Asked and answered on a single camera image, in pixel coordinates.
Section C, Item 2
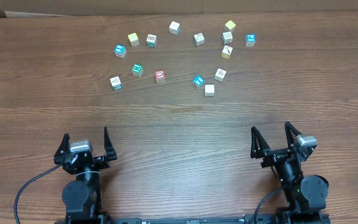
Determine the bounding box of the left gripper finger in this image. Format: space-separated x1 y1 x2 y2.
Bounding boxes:
104 126 117 161
53 133 70 165

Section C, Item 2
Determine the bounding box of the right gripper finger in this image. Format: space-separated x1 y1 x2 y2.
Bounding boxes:
250 126 271 159
285 121 301 147

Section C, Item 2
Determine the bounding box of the yellow side picture block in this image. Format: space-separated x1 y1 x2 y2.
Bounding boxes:
221 45 233 59

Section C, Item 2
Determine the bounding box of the white block blue side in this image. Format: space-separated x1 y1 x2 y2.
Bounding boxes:
222 31 233 44

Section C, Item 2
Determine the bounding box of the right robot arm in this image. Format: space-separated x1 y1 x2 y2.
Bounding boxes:
246 121 331 224

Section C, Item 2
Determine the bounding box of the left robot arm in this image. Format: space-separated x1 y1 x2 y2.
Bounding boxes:
54 128 117 223

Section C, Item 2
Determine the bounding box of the white grapes picture block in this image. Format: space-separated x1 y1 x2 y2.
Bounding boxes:
110 76 122 90

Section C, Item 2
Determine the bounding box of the white block yellow side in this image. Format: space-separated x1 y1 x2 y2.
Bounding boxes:
204 84 215 96

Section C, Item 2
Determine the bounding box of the white picture block dark side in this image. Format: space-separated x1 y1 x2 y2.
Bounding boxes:
214 68 227 82

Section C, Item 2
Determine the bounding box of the green letter R block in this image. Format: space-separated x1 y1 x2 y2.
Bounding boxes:
131 63 144 77

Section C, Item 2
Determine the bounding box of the blue letter T block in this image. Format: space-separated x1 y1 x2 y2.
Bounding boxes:
192 75 205 89

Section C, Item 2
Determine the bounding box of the red letter U block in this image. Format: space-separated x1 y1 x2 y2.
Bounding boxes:
155 70 165 83

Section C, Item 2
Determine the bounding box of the blue letter P block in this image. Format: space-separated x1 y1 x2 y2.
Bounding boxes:
245 34 256 47

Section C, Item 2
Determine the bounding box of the blue letter block far left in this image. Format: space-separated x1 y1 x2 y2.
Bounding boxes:
114 45 126 58

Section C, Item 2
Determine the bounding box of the yellow top block left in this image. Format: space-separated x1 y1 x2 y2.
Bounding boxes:
128 32 139 46

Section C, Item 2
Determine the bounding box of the wooden block green letter side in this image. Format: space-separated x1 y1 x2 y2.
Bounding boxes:
146 34 157 47

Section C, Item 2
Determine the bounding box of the white picture block centre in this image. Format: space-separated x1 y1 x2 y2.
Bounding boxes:
193 33 205 46

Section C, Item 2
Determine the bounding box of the yellow top block right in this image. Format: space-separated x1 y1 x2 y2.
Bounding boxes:
224 20 236 32

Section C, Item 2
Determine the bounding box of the white block top centre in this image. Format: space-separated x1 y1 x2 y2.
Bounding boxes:
169 21 180 35

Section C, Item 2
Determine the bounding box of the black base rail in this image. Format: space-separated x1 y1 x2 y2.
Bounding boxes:
53 213 332 224

